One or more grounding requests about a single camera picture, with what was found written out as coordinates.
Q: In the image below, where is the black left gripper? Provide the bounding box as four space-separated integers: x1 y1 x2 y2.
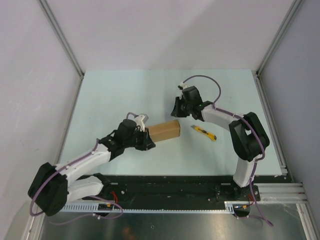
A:
124 127 156 151

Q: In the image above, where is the brown cardboard express box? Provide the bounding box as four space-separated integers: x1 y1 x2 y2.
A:
148 120 181 143

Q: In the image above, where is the yellow utility knife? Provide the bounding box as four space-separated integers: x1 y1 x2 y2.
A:
190 125 217 142

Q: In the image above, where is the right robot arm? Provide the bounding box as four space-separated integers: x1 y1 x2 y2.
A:
171 84 270 201

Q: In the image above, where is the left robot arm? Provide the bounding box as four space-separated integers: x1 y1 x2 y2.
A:
27 113 156 217

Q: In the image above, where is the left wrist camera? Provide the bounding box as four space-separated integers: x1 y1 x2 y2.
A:
133 113 149 132

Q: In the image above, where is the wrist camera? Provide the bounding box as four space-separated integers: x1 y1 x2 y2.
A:
177 82 189 91
133 113 149 132

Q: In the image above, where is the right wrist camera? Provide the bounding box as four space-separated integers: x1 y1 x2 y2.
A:
177 82 189 91

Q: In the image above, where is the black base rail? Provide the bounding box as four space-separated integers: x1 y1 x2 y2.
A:
94 173 292 207

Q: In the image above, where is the right aluminium frame post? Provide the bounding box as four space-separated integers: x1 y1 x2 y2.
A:
256 0 305 76

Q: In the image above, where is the aluminium frame post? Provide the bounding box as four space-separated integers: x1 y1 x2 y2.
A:
37 0 85 79
256 0 305 76

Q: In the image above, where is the left aluminium frame post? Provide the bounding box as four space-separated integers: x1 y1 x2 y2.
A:
37 0 85 79

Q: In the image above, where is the grey slotted cable duct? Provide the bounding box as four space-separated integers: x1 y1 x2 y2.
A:
60 200 234 214

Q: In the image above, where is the aluminium front cross rail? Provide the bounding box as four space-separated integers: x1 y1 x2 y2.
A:
255 183 308 204

